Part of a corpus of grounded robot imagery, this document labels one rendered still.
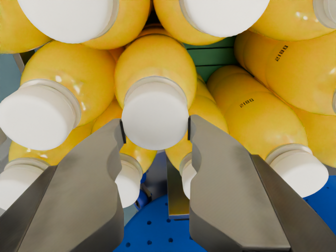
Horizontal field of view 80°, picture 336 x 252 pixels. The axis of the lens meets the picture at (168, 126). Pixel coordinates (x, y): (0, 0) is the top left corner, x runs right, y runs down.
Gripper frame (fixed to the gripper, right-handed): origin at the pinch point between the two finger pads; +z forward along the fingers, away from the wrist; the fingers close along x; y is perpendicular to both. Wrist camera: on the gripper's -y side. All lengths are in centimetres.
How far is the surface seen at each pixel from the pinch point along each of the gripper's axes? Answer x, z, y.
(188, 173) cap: 2.1, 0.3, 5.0
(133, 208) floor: -33, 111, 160
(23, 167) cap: -10.4, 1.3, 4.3
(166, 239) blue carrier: -0.1, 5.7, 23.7
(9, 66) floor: -87, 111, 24
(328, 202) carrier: 50, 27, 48
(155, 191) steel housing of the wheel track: -2.1, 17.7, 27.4
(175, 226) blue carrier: 1.4, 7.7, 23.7
